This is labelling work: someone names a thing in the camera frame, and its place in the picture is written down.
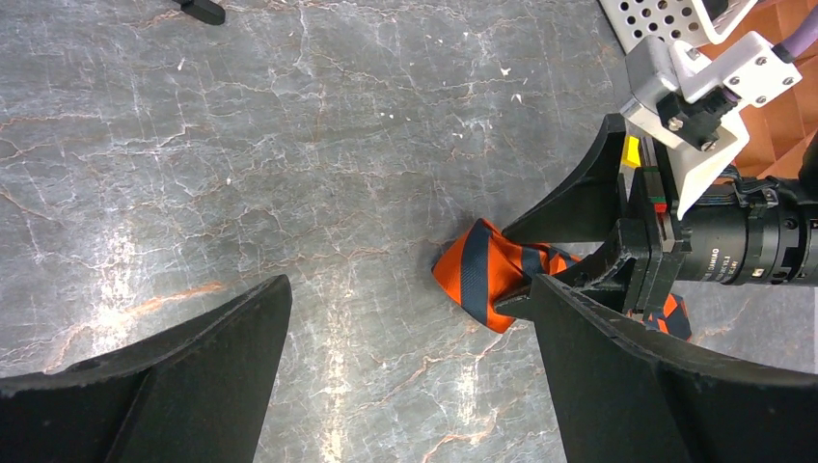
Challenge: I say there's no orange navy striped tie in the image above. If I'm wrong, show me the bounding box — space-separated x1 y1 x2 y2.
432 219 701 370

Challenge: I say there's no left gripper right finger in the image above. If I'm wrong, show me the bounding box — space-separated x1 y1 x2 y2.
531 277 817 462

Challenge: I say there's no yellow block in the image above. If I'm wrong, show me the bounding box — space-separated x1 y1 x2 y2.
620 135 641 169

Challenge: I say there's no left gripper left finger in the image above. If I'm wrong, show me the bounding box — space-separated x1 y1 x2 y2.
1 275 292 462

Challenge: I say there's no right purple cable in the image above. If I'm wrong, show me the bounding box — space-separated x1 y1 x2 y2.
773 3 818 66

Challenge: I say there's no white plastic basket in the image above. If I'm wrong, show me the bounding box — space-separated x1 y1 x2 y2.
599 0 757 53

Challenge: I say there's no pink microphone on tripod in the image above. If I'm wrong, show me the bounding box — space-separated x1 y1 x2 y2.
174 0 226 26

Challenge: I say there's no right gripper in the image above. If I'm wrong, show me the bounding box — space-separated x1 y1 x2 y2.
495 114 817 320

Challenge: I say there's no wooden compartment tray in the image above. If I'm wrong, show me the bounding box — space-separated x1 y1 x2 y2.
700 0 817 178

